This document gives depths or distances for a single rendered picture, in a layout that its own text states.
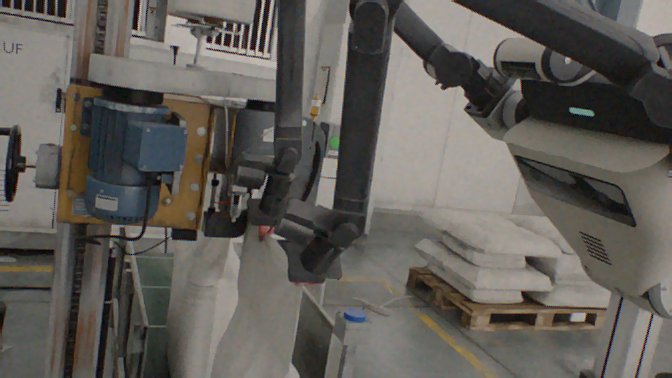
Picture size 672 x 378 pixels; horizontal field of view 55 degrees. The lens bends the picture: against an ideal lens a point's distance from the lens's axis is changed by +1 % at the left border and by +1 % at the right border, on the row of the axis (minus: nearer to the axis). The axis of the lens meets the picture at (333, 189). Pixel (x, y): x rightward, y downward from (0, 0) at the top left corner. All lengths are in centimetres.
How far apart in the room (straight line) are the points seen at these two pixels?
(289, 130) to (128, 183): 35
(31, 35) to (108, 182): 293
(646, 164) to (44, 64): 368
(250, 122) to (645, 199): 91
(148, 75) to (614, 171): 86
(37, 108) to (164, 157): 302
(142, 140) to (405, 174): 524
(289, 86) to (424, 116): 510
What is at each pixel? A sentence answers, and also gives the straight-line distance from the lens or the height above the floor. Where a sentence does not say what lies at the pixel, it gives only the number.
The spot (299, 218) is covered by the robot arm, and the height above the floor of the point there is 122.
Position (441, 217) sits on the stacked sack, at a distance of 452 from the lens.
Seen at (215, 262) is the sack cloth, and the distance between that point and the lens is 190.
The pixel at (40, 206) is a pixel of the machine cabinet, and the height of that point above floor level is 34.
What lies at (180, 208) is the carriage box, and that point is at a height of 108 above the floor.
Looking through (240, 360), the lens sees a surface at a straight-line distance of 142.
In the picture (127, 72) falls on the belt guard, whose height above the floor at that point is 139.
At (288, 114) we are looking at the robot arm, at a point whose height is 136.
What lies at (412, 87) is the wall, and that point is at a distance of 627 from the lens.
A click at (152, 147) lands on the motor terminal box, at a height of 126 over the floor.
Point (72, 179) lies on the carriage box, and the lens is 156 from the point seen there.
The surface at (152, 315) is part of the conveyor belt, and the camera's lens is 273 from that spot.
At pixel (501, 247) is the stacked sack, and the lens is 414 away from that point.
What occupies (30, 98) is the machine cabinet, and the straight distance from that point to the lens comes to 428.
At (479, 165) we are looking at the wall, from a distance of 680.
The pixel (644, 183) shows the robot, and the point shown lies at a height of 137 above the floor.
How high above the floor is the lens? 146
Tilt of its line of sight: 10 degrees down
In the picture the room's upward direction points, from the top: 9 degrees clockwise
